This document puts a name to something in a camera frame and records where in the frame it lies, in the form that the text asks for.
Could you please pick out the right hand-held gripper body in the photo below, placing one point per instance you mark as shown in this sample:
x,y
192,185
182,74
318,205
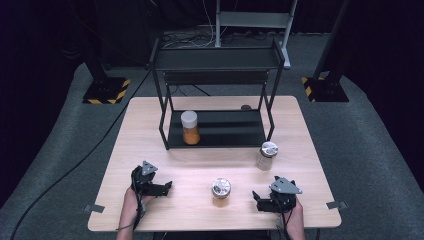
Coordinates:
x,y
285,195

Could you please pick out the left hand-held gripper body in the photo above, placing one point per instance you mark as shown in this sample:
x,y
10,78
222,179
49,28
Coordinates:
x,y
143,180

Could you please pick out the pale powder jar silver lid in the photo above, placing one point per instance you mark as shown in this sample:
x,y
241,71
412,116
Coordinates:
x,y
265,161

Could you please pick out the orange powder jar silver lid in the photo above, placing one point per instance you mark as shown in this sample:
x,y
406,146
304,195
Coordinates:
x,y
221,188

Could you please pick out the orange powder jar white lid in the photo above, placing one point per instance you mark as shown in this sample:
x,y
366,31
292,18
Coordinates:
x,y
190,133

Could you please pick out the black metal shelf rack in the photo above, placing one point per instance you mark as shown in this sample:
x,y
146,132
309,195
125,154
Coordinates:
x,y
216,60

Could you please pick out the person's right hand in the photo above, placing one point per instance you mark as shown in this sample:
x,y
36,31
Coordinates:
x,y
295,216

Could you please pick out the person's left hand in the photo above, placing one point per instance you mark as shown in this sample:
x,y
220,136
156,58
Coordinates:
x,y
133,203

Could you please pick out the small dark round disc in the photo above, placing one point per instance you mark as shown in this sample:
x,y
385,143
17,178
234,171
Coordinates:
x,y
246,107

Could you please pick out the black stand with striped base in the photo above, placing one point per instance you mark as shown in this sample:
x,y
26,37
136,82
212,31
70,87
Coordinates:
x,y
325,90
106,90

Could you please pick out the grey metal frame stand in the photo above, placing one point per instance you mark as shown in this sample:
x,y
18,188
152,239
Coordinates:
x,y
255,19

